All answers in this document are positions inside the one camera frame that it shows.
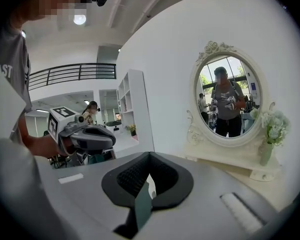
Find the white vanity table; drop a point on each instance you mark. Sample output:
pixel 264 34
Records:
pixel 265 191

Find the person's left forearm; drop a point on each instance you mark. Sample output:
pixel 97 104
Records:
pixel 40 145

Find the person's grey t-shirt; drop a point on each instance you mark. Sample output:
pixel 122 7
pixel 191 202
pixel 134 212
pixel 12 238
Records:
pixel 10 54

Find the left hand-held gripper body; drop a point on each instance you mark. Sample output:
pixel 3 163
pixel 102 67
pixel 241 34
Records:
pixel 57 121

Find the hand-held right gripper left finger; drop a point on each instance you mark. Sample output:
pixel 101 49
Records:
pixel 90 196

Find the white appliance with green top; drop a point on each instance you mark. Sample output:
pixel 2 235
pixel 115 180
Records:
pixel 113 127

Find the person's head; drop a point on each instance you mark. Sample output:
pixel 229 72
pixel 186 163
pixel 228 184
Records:
pixel 45 1

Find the person's left hand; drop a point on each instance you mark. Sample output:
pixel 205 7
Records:
pixel 68 146

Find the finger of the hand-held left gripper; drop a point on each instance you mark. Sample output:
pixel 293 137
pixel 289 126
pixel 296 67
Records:
pixel 97 142
pixel 100 129

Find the black balcony railing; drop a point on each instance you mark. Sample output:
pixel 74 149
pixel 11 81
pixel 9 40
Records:
pixel 72 74

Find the white shelf unit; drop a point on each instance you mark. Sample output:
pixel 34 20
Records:
pixel 137 104

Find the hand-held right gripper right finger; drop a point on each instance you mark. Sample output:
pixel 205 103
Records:
pixel 210 184

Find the white desk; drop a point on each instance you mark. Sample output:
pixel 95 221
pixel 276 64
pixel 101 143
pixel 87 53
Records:
pixel 125 144

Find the white ornate oval mirror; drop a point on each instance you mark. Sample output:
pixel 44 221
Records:
pixel 227 96

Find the vase of white flowers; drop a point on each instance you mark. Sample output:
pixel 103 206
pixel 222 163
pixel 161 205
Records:
pixel 273 126

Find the pot of yellow flowers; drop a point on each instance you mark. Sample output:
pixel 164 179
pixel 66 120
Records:
pixel 132 129

